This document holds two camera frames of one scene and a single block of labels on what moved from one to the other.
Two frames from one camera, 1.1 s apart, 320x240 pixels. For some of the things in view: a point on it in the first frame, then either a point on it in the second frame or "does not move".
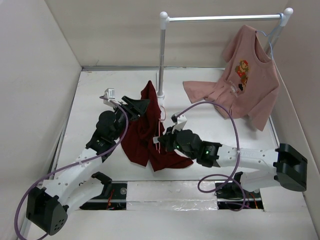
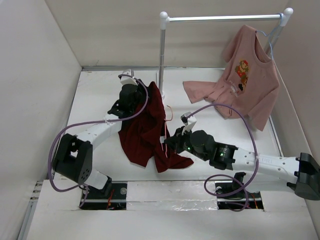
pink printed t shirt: (248, 80) does not move
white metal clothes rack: (164, 18) does not move
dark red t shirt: (138, 143) does not move
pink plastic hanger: (159, 130) to (165, 125)
